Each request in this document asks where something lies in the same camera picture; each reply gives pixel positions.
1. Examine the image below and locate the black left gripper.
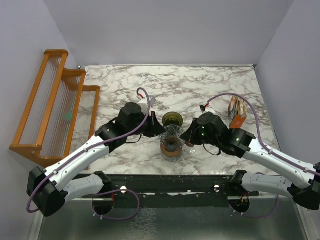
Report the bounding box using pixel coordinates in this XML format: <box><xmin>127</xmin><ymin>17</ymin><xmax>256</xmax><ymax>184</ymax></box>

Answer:
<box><xmin>126</xmin><ymin>110</ymin><xmax>167</xmax><ymax>138</ymax></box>

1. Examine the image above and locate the brown wooden dripper collar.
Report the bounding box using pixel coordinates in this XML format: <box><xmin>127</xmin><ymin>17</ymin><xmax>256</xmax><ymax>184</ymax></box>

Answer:
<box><xmin>160</xmin><ymin>144</ymin><xmax>183</xmax><ymax>158</ymax></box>

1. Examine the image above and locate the clear glass carafe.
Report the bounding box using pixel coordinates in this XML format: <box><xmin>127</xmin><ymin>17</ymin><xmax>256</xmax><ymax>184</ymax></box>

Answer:
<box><xmin>161</xmin><ymin>148</ymin><xmax>183</xmax><ymax>162</ymax></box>

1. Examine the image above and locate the orange coffee filter box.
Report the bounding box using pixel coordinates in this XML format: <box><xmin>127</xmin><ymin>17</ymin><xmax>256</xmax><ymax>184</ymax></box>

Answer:
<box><xmin>228</xmin><ymin>96</ymin><xmax>247</xmax><ymax>129</ymax></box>

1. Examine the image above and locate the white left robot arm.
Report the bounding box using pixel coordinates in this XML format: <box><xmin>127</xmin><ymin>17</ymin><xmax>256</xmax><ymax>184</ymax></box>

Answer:
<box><xmin>26</xmin><ymin>98</ymin><xmax>165</xmax><ymax>217</ymax></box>

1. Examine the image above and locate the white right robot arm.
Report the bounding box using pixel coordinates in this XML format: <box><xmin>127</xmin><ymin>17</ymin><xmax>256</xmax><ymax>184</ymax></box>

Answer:
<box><xmin>181</xmin><ymin>112</ymin><xmax>320</xmax><ymax>211</ymax></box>

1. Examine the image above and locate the clear glass dripper cone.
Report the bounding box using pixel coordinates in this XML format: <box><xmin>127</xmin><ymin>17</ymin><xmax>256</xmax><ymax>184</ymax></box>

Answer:
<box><xmin>185</xmin><ymin>142</ymin><xmax>196</xmax><ymax>155</ymax></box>

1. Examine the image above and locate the dark green glass dripper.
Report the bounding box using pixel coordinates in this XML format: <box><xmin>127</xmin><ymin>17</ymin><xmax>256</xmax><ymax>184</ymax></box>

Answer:
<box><xmin>162</xmin><ymin>111</ymin><xmax>184</xmax><ymax>127</ymax></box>

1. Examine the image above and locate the orange wooden rack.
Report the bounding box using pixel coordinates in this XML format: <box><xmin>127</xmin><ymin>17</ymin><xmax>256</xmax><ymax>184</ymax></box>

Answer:
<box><xmin>9</xmin><ymin>49</ymin><xmax>101</xmax><ymax>168</ymax></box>

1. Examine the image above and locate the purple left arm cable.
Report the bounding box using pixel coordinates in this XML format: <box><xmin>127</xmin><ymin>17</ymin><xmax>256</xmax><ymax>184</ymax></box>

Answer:
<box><xmin>26</xmin><ymin>87</ymin><xmax>151</xmax><ymax>213</ymax></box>

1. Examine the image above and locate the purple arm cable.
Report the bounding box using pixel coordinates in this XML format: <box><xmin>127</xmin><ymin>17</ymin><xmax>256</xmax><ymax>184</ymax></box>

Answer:
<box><xmin>206</xmin><ymin>92</ymin><xmax>320</xmax><ymax>177</ymax></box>
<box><xmin>26</xmin><ymin>87</ymin><xmax>151</xmax><ymax>213</ymax></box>

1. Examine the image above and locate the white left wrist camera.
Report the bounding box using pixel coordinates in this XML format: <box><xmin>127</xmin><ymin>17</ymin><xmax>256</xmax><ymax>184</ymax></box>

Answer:
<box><xmin>137</xmin><ymin>96</ymin><xmax>158</xmax><ymax>110</ymax></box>

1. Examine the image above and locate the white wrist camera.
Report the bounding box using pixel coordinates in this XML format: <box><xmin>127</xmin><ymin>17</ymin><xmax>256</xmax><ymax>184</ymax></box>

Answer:
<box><xmin>198</xmin><ymin>103</ymin><xmax>216</xmax><ymax>117</ymax></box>
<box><xmin>137</xmin><ymin>96</ymin><xmax>158</xmax><ymax>110</ymax></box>

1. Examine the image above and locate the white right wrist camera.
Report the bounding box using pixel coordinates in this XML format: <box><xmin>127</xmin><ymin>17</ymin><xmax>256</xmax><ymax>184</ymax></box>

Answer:
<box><xmin>198</xmin><ymin>103</ymin><xmax>216</xmax><ymax>117</ymax></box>

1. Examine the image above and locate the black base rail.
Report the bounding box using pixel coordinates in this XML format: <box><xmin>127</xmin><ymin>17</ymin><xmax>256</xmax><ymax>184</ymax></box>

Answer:
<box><xmin>67</xmin><ymin>174</ymin><xmax>261</xmax><ymax>209</ymax></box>

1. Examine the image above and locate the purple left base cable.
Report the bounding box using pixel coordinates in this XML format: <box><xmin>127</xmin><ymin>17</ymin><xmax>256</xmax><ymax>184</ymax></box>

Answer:
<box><xmin>91</xmin><ymin>188</ymin><xmax>141</xmax><ymax>222</ymax></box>

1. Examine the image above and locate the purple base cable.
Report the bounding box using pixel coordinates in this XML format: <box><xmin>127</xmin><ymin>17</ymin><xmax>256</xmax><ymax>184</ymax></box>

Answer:
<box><xmin>91</xmin><ymin>188</ymin><xmax>141</xmax><ymax>222</ymax></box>
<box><xmin>232</xmin><ymin>194</ymin><xmax>281</xmax><ymax>219</ymax></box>

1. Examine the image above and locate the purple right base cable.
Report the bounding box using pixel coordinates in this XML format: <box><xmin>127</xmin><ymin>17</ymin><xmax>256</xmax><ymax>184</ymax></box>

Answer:
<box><xmin>232</xmin><ymin>194</ymin><xmax>281</xmax><ymax>219</ymax></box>

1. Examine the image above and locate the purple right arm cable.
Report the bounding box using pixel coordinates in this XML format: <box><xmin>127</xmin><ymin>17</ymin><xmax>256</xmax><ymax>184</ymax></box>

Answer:
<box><xmin>206</xmin><ymin>92</ymin><xmax>320</xmax><ymax>177</ymax></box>

